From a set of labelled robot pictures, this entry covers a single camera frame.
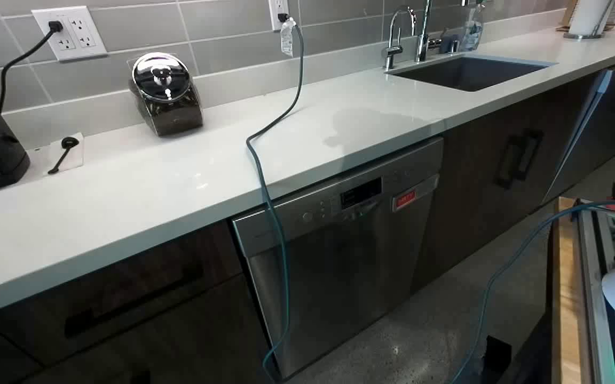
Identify stainless steel Bosch dishwasher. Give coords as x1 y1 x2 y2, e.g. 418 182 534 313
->
230 134 446 380

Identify small chrome faucet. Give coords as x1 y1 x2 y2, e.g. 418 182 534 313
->
380 7 421 73

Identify undermount kitchen sink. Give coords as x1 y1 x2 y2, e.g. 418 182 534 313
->
388 54 554 94

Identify small black block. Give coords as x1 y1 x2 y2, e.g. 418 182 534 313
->
479 336 515 380

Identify dark sink base cabinet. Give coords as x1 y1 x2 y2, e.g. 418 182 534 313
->
410 73 598 294

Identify tall chrome faucet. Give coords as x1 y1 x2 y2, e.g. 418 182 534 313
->
413 0 461 64

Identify chrome domed countertop appliance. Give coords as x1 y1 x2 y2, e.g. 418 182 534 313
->
128 49 206 140

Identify long teal cable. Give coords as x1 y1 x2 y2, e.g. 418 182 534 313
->
448 198 615 384

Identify white paper towel roll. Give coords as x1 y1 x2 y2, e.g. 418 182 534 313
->
563 0 615 42

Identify black power cord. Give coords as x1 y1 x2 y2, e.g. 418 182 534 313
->
0 20 67 116

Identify white power adapter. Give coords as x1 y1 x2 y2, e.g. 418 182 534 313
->
277 15 301 61

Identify wooden robot cart with rails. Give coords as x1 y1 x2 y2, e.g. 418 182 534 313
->
549 194 615 384

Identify narrow white wall outlet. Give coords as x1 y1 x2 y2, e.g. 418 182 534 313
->
267 0 292 33

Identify clear soap dispenser bottle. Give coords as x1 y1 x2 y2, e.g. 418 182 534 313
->
460 0 488 52

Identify white wall outlet plate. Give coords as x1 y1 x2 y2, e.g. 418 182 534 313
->
31 5 110 64

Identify thin teal cable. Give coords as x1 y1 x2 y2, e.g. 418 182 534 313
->
243 20 307 384

